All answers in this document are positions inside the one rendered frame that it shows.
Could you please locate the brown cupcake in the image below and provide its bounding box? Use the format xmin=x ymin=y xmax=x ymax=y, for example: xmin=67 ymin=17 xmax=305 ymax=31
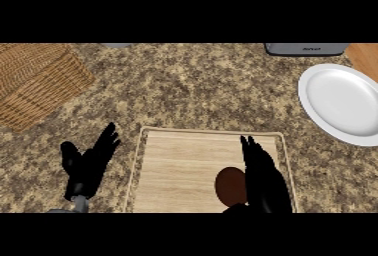
xmin=214 ymin=166 xmax=248 ymax=208

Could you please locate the orange wooden surface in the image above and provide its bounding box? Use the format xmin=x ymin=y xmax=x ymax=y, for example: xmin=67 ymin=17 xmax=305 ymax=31
xmin=344 ymin=43 xmax=378 ymax=83

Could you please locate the small grey object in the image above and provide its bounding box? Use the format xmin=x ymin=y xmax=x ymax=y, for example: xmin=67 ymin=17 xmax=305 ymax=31
xmin=100 ymin=43 xmax=132 ymax=49

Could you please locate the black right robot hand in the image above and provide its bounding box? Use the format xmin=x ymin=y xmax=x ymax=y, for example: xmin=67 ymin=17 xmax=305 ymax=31
xmin=221 ymin=134 xmax=293 ymax=214

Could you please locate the grey appliance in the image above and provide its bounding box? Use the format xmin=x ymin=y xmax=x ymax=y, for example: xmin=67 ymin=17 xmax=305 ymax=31
xmin=262 ymin=43 xmax=351 ymax=57

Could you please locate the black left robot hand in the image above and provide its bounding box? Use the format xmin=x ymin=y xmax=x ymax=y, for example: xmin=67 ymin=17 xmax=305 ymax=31
xmin=59 ymin=122 xmax=122 ymax=202

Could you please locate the pale wooden tray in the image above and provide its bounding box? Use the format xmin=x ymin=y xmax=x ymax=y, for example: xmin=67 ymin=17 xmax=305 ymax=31
xmin=124 ymin=126 xmax=299 ymax=214

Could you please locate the white plate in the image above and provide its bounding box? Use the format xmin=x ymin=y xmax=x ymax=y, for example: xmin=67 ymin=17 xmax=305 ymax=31
xmin=296 ymin=63 xmax=378 ymax=147

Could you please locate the wicker basket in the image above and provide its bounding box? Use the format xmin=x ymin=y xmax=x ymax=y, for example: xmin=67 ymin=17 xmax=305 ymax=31
xmin=0 ymin=43 xmax=97 ymax=132

